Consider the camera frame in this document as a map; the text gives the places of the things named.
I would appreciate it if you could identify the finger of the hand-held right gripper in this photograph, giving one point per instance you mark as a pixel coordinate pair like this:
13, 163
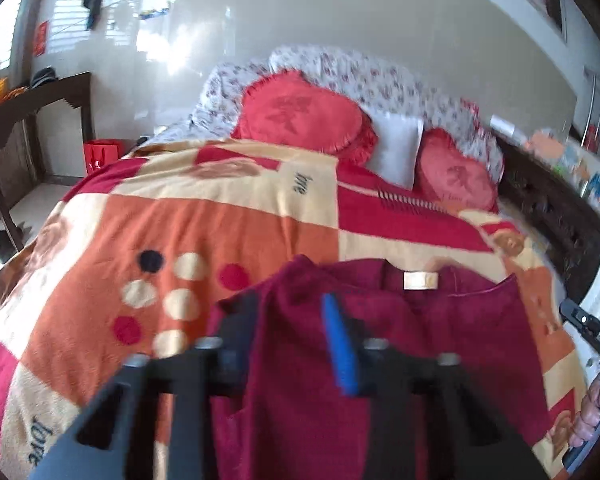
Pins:
577, 317

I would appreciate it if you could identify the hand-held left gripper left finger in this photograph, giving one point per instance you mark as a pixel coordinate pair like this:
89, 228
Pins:
240, 330

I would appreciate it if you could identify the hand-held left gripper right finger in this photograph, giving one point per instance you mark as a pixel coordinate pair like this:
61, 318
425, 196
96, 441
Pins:
341, 352

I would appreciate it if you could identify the maroon knit sweater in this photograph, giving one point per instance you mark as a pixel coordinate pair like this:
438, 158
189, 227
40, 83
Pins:
420, 360

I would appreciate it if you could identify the person's right hand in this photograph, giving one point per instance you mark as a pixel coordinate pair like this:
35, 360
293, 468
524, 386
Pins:
587, 415

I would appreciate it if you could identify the dark carved wooden cabinet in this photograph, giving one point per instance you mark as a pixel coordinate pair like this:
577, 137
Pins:
555, 210

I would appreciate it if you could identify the orange red printed blanket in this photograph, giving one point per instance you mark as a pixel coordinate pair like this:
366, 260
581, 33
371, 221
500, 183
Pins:
180, 220

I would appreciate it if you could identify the red heart pillow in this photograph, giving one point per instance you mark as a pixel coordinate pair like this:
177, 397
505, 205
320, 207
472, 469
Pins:
455, 172
300, 112

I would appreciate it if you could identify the white pillow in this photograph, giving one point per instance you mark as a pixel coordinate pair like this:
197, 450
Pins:
395, 147

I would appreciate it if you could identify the red paper gift bag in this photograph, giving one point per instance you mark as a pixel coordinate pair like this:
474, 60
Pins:
102, 156

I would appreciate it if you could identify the dark object on floor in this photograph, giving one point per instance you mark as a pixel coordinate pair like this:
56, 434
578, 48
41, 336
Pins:
4, 247

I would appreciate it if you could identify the dark wooden side table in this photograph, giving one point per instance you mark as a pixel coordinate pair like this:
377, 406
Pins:
25, 125

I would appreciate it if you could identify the dark hat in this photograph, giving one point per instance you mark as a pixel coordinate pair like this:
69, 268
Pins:
44, 77

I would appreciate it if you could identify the red wall sticker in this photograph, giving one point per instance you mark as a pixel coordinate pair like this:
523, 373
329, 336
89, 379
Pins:
40, 38

